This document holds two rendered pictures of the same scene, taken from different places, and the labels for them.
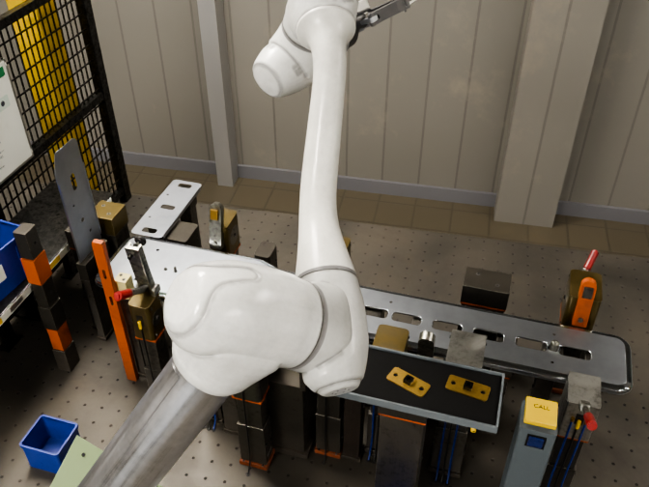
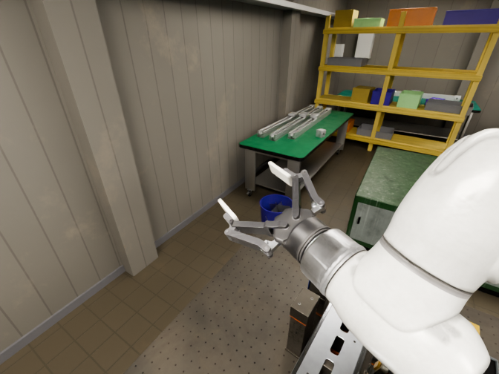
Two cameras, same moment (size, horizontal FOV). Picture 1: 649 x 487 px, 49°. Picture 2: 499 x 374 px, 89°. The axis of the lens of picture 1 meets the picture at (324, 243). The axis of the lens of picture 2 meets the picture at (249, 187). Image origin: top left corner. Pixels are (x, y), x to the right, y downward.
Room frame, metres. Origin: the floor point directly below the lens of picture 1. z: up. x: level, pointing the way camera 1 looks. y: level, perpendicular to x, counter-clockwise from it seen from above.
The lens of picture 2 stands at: (1.37, 0.30, 1.99)
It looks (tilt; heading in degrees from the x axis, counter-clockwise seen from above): 30 degrees down; 290
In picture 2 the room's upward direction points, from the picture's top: straight up
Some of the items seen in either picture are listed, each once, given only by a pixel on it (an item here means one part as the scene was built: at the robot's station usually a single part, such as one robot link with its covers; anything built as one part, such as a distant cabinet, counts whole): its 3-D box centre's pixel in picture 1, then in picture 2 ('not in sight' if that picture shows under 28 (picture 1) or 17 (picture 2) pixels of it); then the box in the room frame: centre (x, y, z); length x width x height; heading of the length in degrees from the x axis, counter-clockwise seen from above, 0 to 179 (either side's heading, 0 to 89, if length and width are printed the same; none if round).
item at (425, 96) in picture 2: not in sight; (396, 114); (0.25, -6.39, 0.49); 2.71 x 1.09 x 0.98; 168
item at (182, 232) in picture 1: (189, 265); not in sight; (1.67, 0.42, 0.84); 0.12 x 0.07 x 0.28; 163
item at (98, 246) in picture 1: (117, 315); not in sight; (1.33, 0.55, 0.95); 0.03 x 0.01 x 0.50; 73
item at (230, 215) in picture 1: (230, 261); not in sight; (1.65, 0.29, 0.87); 0.12 x 0.07 x 0.35; 163
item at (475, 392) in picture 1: (467, 386); not in sight; (0.92, -0.28, 1.17); 0.08 x 0.04 x 0.01; 66
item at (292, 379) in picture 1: (278, 369); not in sight; (1.15, 0.11, 0.94); 0.18 x 0.13 x 0.49; 73
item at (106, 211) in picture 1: (117, 257); not in sight; (1.66, 0.63, 0.88); 0.08 x 0.08 x 0.36; 73
